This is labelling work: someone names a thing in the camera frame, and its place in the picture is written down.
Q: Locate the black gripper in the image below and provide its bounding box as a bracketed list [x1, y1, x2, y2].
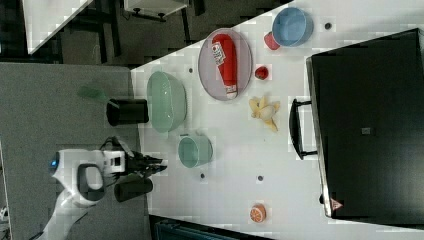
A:
[125, 152, 167, 177]

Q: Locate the peeled toy banana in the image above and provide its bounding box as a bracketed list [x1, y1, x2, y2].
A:
[249, 96, 280, 132]

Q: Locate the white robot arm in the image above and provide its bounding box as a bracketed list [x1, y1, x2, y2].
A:
[30, 149, 166, 240]

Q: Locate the green mug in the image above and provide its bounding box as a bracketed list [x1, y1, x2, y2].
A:
[178, 134, 213, 168]

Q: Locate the black cylinder lower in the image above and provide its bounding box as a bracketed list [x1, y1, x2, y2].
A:
[114, 175, 153, 202]

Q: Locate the black cylinder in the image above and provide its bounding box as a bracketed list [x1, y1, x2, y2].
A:
[106, 99, 149, 126]
[114, 175, 153, 202]

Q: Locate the green colander bowl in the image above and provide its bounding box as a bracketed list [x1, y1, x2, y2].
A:
[147, 71, 187, 133]

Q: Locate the black cylinder upper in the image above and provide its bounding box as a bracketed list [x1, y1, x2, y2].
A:
[106, 99, 149, 126]

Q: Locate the grey round plate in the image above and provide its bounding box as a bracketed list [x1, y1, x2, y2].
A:
[198, 28, 252, 101]

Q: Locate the orange slice toy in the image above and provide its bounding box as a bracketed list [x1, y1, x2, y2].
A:
[249, 203, 266, 223]

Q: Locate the red ketchup bottle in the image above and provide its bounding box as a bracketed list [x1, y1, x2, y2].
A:
[212, 34, 238, 99]

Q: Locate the red toy strawberry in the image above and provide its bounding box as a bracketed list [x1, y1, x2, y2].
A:
[255, 66, 269, 80]

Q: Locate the pink toy strawberry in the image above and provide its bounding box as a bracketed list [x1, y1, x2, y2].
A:
[264, 32, 280, 50]

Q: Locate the blue bowl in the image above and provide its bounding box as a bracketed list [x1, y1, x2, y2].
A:
[272, 7, 314, 47]

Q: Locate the black toaster oven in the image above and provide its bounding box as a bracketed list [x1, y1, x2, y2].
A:
[305, 28, 424, 229]

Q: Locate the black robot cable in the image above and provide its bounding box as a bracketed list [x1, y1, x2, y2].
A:
[99, 135, 134, 158]

